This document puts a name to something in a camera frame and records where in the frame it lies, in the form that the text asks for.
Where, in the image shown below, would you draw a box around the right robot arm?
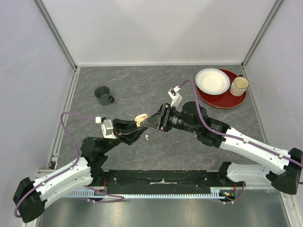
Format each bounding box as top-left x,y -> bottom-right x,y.
137,101 -> 303,195

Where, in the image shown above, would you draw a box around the dark green mug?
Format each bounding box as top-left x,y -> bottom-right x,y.
94,86 -> 115,106

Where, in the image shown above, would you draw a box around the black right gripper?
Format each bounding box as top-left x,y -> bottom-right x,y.
141,102 -> 199,134

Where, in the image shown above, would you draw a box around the purple cable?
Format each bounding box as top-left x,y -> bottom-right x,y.
178,79 -> 303,205
14,111 -> 126,217

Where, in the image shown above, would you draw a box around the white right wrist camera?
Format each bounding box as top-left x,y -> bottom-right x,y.
168,86 -> 182,108

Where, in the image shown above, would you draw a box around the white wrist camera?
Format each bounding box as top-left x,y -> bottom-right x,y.
168,86 -> 182,108
95,116 -> 116,139

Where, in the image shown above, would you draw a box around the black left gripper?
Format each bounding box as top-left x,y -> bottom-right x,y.
101,118 -> 149,154

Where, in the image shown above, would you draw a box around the aluminium frame rails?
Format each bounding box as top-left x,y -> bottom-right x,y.
33,0 -> 303,227

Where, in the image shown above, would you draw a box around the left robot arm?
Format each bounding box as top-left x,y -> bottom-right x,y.
13,114 -> 148,223

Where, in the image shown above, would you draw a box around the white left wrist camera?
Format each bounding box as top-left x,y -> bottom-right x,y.
95,116 -> 116,139

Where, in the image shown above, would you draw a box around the beige earbud charging case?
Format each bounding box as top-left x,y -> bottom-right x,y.
134,113 -> 148,127

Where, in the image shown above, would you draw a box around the red round tray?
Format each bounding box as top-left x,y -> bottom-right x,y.
197,69 -> 247,109

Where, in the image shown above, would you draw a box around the light blue cable duct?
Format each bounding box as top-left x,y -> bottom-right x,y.
63,188 -> 225,199

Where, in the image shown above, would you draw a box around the white plate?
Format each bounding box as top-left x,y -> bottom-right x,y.
195,68 -> 230,95

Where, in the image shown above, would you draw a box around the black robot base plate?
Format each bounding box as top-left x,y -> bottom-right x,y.
91,170 -> 243,195

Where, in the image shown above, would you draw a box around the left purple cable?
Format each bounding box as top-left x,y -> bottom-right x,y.
14,111 -> 126,217

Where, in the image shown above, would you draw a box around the beige patterned cup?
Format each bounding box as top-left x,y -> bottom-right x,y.
230,76 -> 250,96

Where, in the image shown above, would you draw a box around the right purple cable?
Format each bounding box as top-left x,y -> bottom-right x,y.
178,79 -> 303,205

